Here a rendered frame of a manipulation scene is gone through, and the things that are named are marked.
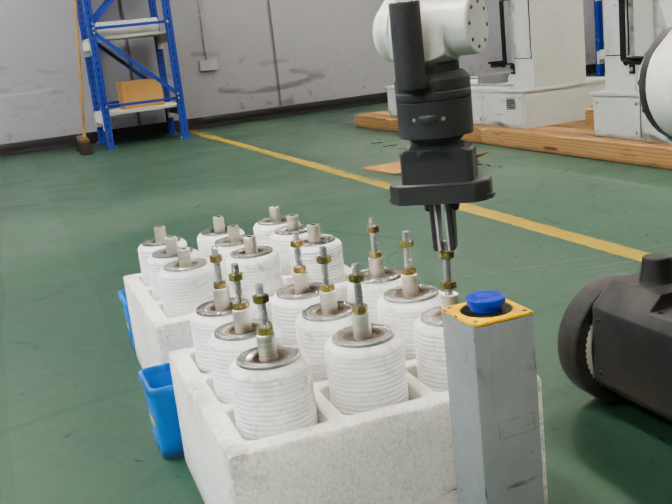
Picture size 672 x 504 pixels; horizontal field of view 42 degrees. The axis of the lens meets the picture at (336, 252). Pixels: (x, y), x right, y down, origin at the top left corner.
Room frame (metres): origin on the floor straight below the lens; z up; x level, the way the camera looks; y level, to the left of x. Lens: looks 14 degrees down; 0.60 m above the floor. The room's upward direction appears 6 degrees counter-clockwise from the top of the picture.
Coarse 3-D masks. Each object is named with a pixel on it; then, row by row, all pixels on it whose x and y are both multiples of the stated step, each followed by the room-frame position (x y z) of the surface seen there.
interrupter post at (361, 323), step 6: (366, 312) 1.00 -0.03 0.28; (354, 318) 0.99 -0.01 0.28; (360, 318) 0.99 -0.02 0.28; (366, 318) 0.99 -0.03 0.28; (354, 324) 0.99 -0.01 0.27; (360, 324) 0.99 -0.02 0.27; (366, 324) 0.99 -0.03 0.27; (354, 330) 0.99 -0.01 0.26; (360, 330) 0.99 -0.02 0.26; (366, 330) 0.99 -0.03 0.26; (354, 336) 0.99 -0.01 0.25; (360, 336) 0.99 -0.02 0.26; (366, 336) 0.99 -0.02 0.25
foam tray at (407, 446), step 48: (192, 384) 1.09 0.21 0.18; (192, 432) 1.10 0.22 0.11; (288, 432) 0.91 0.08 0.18; (336, 432) 0.90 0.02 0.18; (384, 432) 0.92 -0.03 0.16; (432, 432) 0.94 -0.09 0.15; (240, 480) 0.87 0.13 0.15; (288, 480) 0.88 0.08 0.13; (336, 480) 0.90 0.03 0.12; (384, 480) 0.92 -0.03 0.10; (432, 480) 0.94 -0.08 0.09
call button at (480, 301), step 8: (472, 296) 0.86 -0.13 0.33; (480, 296) 0.85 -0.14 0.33; (488, 296) 0.85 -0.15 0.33; (496, 296) 0.85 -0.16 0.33; (504, 296) 0.85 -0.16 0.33; (472, 304) 0.85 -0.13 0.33; (480, 304) 0.84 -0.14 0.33; (488, 304) 0.84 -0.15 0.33; (496, 304) 0.84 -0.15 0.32; (480, 312) 0.84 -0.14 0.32; (488, 312) 0.84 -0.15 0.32
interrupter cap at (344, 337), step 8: (344, 328) 1.02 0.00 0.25; (352, 328) 1.02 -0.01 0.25; (376, 328) 1.01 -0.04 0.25; (384, 328) 1.01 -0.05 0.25; (392, 328) 1.01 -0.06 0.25; (336, 336) 1.00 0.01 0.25; (344, 336) 1.00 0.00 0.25; (352, 336) 1.00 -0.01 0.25; (376, 336) 0.99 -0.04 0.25; (384, 336) 0.98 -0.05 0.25; (392, 336) 0.98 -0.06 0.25; (336, 344) 0.98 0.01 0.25; (344, 344) 0.97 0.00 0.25; (352, 344) 0.96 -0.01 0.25; (360, 344) 0.96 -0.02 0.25; (368, 344) 0.96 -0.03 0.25; (376, 344) 0.96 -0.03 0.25
